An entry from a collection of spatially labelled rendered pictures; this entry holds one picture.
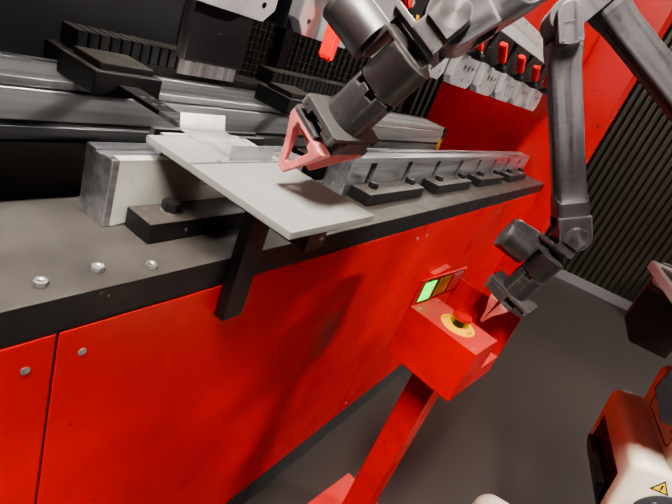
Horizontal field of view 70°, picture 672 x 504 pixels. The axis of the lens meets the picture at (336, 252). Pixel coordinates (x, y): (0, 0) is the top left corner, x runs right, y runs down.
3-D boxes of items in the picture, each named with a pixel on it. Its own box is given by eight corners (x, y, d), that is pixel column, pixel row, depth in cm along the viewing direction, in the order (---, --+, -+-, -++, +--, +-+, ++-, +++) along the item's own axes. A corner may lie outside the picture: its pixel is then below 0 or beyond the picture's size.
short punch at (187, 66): (181, 75, 62) (197, -2, 59) (171, 70, 63) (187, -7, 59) (236, 84, 71) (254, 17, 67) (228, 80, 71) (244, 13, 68)
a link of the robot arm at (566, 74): (588, -4, 78) (569, 15, 89) (551, 2, 80) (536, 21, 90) (597, 252, 85) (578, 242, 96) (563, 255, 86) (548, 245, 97)
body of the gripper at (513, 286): (496, 275, 102) (521, 251, 98) (531, 312, 98) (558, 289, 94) (484, 280, 97) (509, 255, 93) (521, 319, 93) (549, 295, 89)
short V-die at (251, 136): (160, 155, 66) (164, 134, 65) (147, 146, 67) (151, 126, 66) (260, 155, 82) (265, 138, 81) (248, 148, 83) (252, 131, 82)
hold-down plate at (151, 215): (146, 244, 63) (150, 225, 62) (123, 225, 65) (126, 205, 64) (291, 219, 87) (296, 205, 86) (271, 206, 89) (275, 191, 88)
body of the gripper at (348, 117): (296, 102, 54) (341, 56, 50) (345, 109, 63) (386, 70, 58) (324, 150, 53) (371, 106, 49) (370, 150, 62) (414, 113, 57)
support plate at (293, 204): (288, 240, 52) (291, 232, 51) (145, 141, 63) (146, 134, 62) (371, 221, 66) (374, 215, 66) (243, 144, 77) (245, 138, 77)
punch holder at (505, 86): (494, 98, 150) (520, 45, 144) (471, 88, 154) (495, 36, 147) (507, 102, 163) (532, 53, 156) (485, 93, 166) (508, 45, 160)
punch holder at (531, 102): (525, 108, 183) (547, 65, 176) (505, 100, 187) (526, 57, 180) (533, 111, 195) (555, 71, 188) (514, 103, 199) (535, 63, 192)
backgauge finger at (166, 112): (149, 133, 67) (156, 99, 65) (55, 70, 78) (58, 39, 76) (214, 136, 77) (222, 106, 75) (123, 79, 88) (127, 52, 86)
